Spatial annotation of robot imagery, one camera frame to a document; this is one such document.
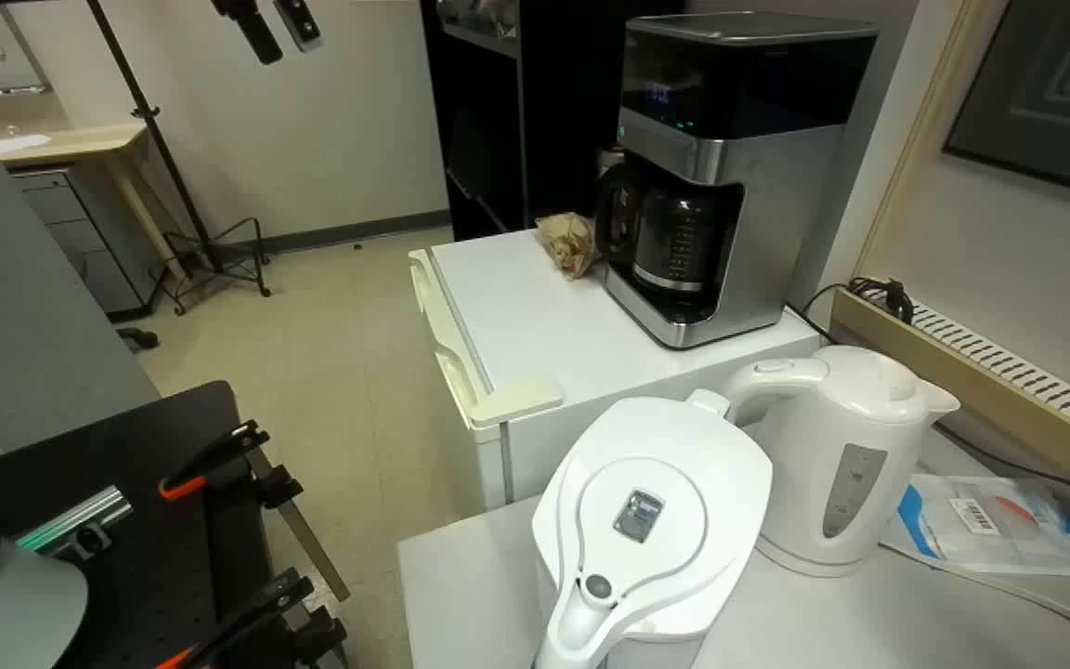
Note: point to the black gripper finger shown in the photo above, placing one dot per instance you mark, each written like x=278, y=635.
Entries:
x=246, y=26
x=302, y=18

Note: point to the grey round robot base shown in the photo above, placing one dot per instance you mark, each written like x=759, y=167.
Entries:
x=3, y=613

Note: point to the glass coffee carafe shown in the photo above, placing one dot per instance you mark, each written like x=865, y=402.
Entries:
x=667, y=235

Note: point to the black and steel coffee machine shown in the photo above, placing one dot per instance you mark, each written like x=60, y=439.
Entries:
x=746, y=148

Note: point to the black tripod stand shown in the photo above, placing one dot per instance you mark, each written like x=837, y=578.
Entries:
x=168, y=171

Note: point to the light wooden desk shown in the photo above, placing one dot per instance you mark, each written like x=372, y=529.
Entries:
x=64, y=143

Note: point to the grey filing cabinet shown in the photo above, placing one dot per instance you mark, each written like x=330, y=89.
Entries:
x=82, y=241

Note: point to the small black floor object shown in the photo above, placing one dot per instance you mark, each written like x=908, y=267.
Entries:
x=141, y=334

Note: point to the crumpled brown paper ball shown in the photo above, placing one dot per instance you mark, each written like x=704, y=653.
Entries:
x=572, y=241

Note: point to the grey partition panel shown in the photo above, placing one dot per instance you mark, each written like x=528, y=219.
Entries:
x=18, y=299

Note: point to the white mini fridge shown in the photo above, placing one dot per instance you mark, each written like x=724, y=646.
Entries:
x=536, y=334

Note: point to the wooden strip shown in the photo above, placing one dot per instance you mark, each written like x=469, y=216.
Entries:
x=308, y=532

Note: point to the green and silver label plate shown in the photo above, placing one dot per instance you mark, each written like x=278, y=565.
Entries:
x=71, y=522

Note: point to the black perforated robot table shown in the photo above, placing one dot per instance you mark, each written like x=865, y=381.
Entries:
x=165, y=560

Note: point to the white water filter pitcher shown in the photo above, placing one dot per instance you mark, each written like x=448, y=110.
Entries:
x=647, y=522

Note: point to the white electric kettle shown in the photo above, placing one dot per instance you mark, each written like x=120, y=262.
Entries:
x=847, y=459

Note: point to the dark framed picture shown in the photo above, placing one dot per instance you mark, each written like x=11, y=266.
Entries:
x=1041, y=86

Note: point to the wooden radiator cover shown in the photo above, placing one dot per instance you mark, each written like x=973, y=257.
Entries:
x=995, y=384

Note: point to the plastic bag with blue paper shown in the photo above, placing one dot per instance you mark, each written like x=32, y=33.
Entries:
x=1006, y=526

